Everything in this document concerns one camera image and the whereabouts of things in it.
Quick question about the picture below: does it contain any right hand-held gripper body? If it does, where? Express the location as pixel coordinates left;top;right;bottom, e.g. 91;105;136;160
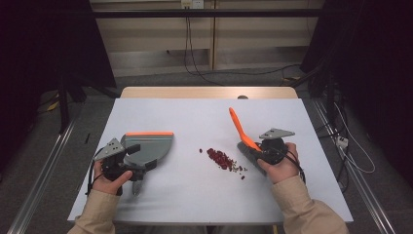
256;127;296;166

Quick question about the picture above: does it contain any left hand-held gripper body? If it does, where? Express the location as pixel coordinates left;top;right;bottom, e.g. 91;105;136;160
94;137;146;191

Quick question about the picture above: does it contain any grey dustpan with orange edge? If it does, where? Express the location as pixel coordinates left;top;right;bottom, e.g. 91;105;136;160
119;131;175;197

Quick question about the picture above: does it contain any group of small green beans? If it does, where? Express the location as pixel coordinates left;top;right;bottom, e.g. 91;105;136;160
229;159;248;174

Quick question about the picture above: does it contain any orange brush with grey bristles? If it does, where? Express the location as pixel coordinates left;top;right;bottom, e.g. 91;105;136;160
228;106;269;177

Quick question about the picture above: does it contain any group of red beans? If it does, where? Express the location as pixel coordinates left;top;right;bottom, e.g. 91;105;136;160
198;147;246;180

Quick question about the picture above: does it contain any person's right hand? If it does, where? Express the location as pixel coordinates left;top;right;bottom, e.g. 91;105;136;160
256;141;302;185

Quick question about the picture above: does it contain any person's left hand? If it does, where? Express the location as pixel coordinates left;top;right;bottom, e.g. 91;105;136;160
92;169;133;197

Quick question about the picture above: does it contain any black metal stand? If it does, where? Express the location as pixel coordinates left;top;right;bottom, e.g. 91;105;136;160
57;75;71;135

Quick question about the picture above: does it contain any white power adapter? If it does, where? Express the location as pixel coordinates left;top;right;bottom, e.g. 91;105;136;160
335;136;350;149

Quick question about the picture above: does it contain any black curtain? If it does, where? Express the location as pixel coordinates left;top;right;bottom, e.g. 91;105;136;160
0;0;117;164
299;0;413;186

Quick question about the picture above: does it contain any black horizontal bar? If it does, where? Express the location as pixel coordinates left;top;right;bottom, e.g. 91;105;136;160
92;8;326;19

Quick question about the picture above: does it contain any right hand-held gripper black cable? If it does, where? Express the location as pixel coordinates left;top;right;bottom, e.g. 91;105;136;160
268;145;307;185

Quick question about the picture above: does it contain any hand-held gripper black cable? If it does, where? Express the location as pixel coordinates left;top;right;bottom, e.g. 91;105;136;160
85;146;105;197
268;145;307;185

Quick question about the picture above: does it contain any left hand-held gripper black cable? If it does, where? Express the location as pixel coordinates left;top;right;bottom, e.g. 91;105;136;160
85;146;105;197

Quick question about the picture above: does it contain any metal floor rail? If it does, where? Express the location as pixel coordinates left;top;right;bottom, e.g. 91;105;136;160
312;97;396;234
7;118;80;234

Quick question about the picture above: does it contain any black cable along floor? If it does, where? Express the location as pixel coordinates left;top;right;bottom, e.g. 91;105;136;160
194;62;302;78

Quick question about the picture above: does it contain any white cable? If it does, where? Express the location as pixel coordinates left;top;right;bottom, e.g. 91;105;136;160
333;101;377;175

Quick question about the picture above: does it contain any black cable hanging from socket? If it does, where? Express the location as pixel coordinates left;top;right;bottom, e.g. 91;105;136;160
183;16;225;87

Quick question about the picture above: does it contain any wooden wall post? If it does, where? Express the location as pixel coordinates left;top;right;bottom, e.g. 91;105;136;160
208;0;218;71

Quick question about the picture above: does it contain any white wall socket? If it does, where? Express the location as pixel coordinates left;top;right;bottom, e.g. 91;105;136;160
180;0;206;10

